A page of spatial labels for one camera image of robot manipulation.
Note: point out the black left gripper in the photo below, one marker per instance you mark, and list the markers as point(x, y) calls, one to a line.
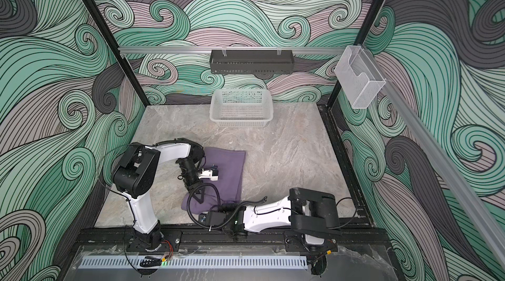
point(196, 196)

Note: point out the purple long pants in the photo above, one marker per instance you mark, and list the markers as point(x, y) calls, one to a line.
point(230, 165)

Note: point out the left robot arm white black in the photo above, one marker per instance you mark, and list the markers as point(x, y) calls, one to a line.
point(135, 175)

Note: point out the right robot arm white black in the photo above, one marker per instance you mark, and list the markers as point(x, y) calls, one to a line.
point(311, 214)

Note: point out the white perforated plastic basket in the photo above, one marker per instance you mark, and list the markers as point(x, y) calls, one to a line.
point(237, 108)

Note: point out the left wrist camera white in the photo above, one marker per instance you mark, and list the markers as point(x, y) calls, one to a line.
point(210, 173)

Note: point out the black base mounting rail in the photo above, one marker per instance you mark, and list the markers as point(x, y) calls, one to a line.
point(188, 236)

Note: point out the white slotted cable duct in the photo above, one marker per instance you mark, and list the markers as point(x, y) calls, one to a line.
point(195, 262)

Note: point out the black wall-mounted tray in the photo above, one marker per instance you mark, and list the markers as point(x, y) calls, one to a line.
point(252, 62)

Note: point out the aluminium back rail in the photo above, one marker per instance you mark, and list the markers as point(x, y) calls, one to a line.
point(319, 51)

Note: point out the aluminium rail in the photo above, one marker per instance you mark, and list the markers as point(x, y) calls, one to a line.
point(478, 213)
point(319, 51)

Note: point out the clear acrylic wall holder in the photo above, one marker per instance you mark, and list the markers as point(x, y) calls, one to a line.
point(359, 76)

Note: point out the aluminium right rail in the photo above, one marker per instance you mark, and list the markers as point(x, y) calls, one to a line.
point(478, 213)

